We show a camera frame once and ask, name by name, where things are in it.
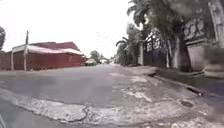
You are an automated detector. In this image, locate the tree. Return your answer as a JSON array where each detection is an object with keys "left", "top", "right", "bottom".
[
  {"left": 0, "top": 25, "right": 7, "bottom": 52},
  {"left": 89, "top": 50, "right": 101, "bottom": 63}
]

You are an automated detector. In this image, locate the vehicle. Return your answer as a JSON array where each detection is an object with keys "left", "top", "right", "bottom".
[{"left": 84, "top": 58, "right": 97, "bottom": 67}]

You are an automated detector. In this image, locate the grey asphalt road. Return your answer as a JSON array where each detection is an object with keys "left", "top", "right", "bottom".
[{"left": 0, "top": 63, "right": 224, "bottom": 128}]

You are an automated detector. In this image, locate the row of palm trees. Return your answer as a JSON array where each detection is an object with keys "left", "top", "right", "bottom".
[{"left": 114, "top": 0, "right": 188, "bottom": 69}]

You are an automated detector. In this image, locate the red building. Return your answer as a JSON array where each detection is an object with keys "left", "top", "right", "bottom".
[{"left": 0, "top": 41, "right": 87, "bottom": 72}]

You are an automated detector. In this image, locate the manhole cover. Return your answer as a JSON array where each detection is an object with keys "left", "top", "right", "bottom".
[{"left": 179, "top": 99, "right": 195, "bottom": 109}]

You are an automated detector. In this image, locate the grey concrete pavement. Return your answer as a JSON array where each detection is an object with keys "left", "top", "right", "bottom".
[{"left": 124, "top": 64, "right": 224, "bottom": 101}]

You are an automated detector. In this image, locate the wooden utility pole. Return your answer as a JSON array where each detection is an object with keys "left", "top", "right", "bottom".
[{"left": 22, "top": 30, "right": 30, "bottom": 72}]

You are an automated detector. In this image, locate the ornate metal gate wall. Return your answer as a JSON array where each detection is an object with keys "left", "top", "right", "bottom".
[{"left": 138, "top": 0, "right": 224, "bottom": 73}]

